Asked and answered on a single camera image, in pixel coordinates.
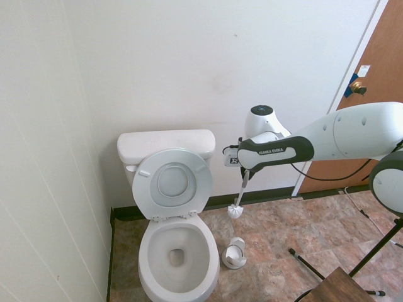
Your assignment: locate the white door frame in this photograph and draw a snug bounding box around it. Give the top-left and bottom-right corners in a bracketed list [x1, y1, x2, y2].
[292, 0, 392, 201]

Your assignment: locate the white toilet seat ring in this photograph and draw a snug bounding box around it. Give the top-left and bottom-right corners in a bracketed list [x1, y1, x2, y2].
[132, 148, 213, 221]

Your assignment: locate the white toilet tank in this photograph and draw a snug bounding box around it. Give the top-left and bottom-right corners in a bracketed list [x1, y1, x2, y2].
[121, 147, 217, 190]

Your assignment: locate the brass door knob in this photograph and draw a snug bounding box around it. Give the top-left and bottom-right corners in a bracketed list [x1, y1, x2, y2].
[350, 80, 368, 96]

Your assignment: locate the white toilet bowl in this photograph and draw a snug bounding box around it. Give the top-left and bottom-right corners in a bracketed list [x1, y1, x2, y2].
[137, 215, 220, 302]

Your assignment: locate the white toilet brush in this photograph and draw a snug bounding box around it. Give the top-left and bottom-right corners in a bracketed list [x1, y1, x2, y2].
[227, 171, 250, 220]

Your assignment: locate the brown wooden door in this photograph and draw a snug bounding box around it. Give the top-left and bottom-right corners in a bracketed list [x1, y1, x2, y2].
[298, 0, 403, 193]

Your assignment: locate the brown wooden table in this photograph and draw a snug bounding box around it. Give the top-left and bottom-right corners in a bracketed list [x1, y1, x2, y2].
[310, 266, 374, 302]

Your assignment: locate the black camera tripod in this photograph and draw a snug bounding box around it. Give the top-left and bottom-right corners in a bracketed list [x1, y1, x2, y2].
[288, 216, 403, 298]

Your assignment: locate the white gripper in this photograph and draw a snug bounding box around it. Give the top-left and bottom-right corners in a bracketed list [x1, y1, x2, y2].
[223, 147, 256, 181]

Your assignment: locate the black door bottom strip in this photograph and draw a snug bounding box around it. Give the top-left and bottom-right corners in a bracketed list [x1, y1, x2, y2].
[298, 184, 373, 201]

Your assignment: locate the black wall baseboard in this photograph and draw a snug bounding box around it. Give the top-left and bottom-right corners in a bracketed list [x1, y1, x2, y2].
[110, 185, 299, 223]
[106, 206, 116, 302]

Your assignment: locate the white toilet seat cover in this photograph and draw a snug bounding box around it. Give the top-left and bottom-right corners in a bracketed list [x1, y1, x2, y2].
[156, 165, 190, 199]

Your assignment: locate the white toilet tank lid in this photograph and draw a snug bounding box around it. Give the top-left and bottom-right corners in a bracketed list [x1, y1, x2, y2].
[116, 129, 217, 165]

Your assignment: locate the white toilet brush holder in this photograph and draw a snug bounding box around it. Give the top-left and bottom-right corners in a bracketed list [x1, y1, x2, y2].
[221, 237, 247, 271]

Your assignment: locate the blue tape strip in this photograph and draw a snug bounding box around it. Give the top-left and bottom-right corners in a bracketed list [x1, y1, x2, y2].
[343, 72, 361, 99]

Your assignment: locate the white floor cable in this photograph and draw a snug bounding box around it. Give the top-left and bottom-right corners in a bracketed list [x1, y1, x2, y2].
[344, 186, 403, 249]

